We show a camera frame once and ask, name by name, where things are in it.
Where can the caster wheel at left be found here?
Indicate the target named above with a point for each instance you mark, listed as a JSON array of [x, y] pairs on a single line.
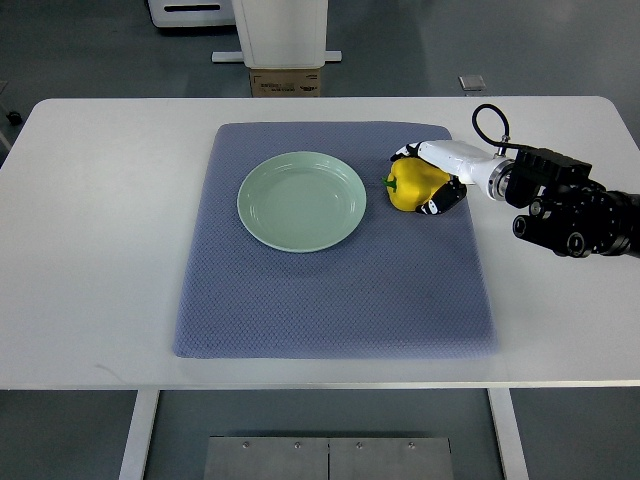
[[14, 118]]

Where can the white cabinet with slot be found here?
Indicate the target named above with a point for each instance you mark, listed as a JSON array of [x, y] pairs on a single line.
[[191, 13]]

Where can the grey floor plate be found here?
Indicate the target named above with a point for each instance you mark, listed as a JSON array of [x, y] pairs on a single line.
[[472, 83]]

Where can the light green plate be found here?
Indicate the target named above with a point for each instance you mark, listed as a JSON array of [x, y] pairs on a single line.
[[301, 202]]

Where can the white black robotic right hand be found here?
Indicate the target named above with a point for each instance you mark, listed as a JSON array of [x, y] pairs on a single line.
[[466, 165]]

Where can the white pedestal column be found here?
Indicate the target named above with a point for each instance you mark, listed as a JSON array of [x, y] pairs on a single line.
[[280, 34]]

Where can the left white table leg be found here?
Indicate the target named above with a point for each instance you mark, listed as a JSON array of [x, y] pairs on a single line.
[[138, 440]]

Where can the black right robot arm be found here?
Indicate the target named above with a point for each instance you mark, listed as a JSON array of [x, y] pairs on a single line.
[[569, 213]]

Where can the blue-grey textured mat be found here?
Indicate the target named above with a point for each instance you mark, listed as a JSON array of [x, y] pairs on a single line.
[[402, 285]]

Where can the right white table leg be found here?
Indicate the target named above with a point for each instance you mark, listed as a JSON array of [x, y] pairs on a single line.
[[508, 438]]

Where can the yellow bell pepper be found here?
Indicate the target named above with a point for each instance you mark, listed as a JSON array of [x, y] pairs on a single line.
[[412, 182]]

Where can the brown cardboard box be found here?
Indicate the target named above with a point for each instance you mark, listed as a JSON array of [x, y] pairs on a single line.
[[285, 83]]

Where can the white table leg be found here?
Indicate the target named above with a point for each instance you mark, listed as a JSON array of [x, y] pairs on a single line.
[[508, 438], [138, 440]]

